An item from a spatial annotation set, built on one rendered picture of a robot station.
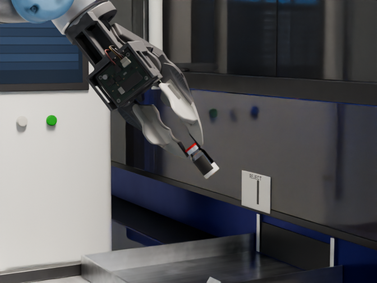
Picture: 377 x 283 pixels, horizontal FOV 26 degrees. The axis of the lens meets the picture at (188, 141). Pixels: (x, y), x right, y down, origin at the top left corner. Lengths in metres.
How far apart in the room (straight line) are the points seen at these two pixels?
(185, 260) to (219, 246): 0.07
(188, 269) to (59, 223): 0.41
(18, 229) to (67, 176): 0.15
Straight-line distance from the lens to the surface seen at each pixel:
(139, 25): 1.73
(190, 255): 1.47
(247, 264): 1.44
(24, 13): 0.87
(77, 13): 1.02
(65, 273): 1.38
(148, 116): 1.04
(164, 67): 1.03
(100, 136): 1.72
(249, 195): 1.38
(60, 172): 1.70
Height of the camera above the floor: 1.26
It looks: 7 degrees down
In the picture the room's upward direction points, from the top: straight up
